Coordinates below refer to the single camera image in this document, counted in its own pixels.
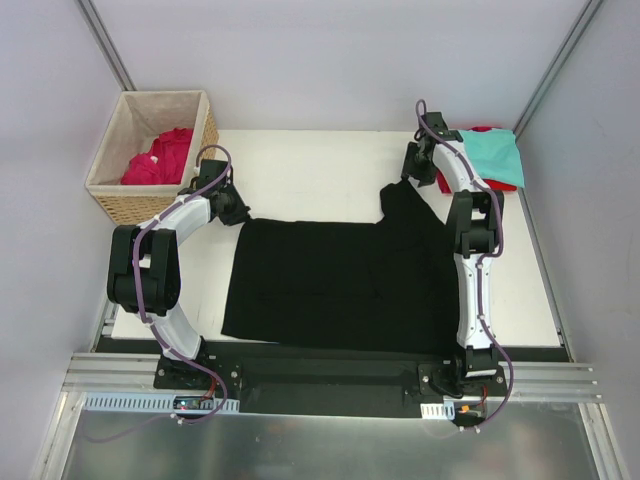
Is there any white cable duct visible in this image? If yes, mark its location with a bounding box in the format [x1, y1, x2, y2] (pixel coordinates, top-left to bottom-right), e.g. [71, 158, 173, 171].
[420, 401, 456, 421]
[84, 393, 240, 416]

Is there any wicker basket with liner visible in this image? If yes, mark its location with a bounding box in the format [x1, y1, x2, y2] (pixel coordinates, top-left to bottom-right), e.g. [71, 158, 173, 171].
[85, 90, 219, 225]

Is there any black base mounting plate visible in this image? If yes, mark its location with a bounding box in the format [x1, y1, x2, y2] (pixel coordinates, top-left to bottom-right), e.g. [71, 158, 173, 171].
[153, 342, 506, 418]

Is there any right white cable duct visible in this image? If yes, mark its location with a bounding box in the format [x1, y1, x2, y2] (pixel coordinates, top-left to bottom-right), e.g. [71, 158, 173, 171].
[420, 401, 456, 421]

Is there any black daisy print t-shirt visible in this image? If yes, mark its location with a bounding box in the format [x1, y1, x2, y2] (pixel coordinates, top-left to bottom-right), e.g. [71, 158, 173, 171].
[222, 181, 459, 355]

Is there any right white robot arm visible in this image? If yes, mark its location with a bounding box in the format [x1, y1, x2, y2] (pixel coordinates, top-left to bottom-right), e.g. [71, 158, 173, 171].
[401, 100, 504, 398]

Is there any red t-shirt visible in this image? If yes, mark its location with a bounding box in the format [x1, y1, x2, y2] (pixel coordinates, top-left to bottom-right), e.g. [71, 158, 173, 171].
[434, 124, 519, 197]

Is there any left white cable duct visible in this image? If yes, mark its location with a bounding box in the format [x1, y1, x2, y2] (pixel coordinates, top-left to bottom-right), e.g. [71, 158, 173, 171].
[84, 393, 240, 416]

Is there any teal t-shirt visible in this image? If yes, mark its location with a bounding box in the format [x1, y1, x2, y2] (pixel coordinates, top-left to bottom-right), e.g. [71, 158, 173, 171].
[457, 127, 525, 189]

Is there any aluminium frame post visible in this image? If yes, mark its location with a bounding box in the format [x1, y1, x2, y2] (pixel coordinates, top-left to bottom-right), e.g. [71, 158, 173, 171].
[74, 0, 137, 92]
[513, 0, 605, 139]

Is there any pink t-shirt in basket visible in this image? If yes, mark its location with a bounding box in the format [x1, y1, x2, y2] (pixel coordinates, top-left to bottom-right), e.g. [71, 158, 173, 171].
[120, 128, 193, 186]

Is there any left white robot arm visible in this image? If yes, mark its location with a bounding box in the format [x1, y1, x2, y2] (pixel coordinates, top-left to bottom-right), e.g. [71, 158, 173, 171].
[106, 159, 249, 392]

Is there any right aluminium frame post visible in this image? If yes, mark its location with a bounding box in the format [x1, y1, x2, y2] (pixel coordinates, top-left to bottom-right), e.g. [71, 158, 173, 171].
[513, 0, 605, 139]

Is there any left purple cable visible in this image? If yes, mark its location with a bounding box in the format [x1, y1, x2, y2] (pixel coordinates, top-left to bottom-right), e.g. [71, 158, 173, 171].
[82, 144, 234, 444]

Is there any left aluminium frame post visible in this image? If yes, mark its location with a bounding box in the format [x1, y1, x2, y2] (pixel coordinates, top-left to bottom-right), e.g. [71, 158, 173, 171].
[74, 0, 137, 92]

